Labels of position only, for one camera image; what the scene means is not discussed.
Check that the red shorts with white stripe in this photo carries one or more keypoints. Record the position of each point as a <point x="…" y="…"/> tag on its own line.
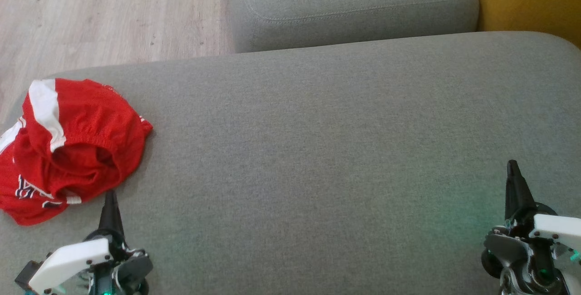
<point x="91" y="118"/>

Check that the grey sofa seat cushion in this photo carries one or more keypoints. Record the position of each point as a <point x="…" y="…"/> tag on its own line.
<point x="354" y="0"/>

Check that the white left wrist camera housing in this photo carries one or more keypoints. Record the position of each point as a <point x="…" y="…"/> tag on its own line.
<point x="68" y="258"/>

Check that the yellow sofa back cushion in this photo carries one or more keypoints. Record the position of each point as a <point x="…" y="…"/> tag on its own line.
<point x="526" y="0"/>

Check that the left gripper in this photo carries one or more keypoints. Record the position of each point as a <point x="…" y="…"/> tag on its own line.
<point x="131" y="267"/>

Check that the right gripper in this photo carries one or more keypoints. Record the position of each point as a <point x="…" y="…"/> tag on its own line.
<point x="508" y="249"/>

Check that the large grey sofa seat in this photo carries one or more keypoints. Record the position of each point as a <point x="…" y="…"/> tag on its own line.
<point x="317" y="172"/>

